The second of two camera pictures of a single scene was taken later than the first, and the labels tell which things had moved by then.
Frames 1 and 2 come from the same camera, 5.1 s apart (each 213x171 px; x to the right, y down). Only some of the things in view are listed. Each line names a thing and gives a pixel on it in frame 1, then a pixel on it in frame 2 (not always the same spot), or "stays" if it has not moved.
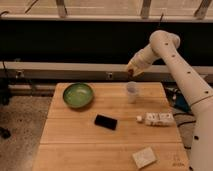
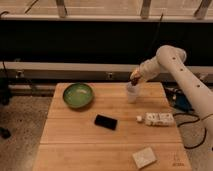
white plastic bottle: (157, 118) stays
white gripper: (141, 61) → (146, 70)
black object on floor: (5, 132) stays
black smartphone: (106, 122) stays
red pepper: (130, 71) → (135, 80)
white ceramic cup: (132, 91) stays
